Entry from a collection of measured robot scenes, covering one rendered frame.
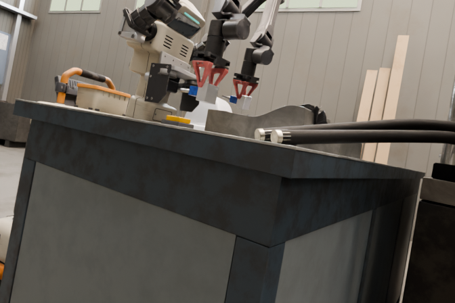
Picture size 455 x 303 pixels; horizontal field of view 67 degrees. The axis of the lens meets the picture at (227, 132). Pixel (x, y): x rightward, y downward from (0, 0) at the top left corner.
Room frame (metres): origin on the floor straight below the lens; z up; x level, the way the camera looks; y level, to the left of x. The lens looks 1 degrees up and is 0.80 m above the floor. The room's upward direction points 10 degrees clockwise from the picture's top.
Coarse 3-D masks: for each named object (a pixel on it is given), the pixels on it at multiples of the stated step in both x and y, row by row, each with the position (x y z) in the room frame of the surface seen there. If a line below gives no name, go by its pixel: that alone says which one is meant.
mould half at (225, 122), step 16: (208, 112) 1.26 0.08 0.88; (224, 112) 1.22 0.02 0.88; (272, 112) 1.12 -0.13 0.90; (288, 112) 1.08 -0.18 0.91; (304, 112) 1.05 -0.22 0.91; (208, 128) 1.26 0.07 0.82; (224, 128) 1.22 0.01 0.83; (240, 128) 1.18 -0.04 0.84; (256, 128) 1.14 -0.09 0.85; (304, 144) 1.04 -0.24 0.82; (320, 144) 1.02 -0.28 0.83; (336, 144) 0.99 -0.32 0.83; (352, 144) 1.09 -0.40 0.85
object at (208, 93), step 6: (204, 84) 0.99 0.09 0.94; (210, 84) 0.99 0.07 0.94; (180, 90) 1.08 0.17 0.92; (186, 90) 1.06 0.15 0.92; (192, 90) 1.02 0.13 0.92; (198, 90) 1.00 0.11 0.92; (204, 90) 0.99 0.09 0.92; (210, 90) 1.00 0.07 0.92; (216, 90) 1.02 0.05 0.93; (198, 96) 1.00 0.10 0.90; (204, 96) 0.99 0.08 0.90; (210, 96) 1.00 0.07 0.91; (216, 96) 1.02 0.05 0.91; (204, 102) 1.03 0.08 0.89; (210, 102) 1.01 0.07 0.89
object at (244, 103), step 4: (224, 96) 1.46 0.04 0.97; (228, 96) 1.45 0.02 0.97; (232, 96) 1.41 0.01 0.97; (244, 96) 1.37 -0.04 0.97; (248, 96) 1.41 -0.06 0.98; (232, 100) 1.41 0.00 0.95; (236, 100) 1.40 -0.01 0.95; (240, 100) 1.38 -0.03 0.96; (244, 100) 1.37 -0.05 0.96; (248, 100) 1.40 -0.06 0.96; (236, 104) 1.40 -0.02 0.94; (240, 104) 1.38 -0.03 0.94; (244, 104) 1.38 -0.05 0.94; (248, 104) 1.41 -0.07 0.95; (240, 108) 1.38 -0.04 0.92; (244, 108) 1.39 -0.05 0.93; (248, 108) 1.42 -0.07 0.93
